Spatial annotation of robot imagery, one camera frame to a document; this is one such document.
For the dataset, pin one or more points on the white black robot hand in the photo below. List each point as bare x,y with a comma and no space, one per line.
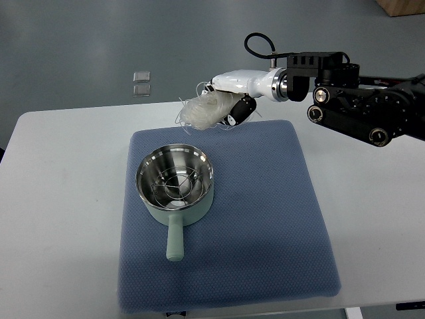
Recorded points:
238,90

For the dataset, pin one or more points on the white vermicelli nest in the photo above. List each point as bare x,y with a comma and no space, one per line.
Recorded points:
211,108

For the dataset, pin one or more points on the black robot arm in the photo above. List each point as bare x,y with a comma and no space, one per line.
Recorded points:
371,109

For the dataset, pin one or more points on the mint green steel pot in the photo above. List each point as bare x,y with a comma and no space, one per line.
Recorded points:
175,217

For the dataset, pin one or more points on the upper metal floor plate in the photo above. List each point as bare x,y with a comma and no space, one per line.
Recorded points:
141,76

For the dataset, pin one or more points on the metal floor plate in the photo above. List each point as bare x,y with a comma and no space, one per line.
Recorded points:
141,76
141,90

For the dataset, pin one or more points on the lower metal floor plate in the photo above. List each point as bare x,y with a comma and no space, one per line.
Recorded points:
141,90

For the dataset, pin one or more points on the blue quilted mat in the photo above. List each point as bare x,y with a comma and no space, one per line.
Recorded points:
263,240

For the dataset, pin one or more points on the wooden box corner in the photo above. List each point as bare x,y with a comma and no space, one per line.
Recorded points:
400,8

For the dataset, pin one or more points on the white table leg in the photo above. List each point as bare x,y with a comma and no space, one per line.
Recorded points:
353,313

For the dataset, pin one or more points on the wire steaming rack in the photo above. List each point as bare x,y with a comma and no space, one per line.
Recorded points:
177,185

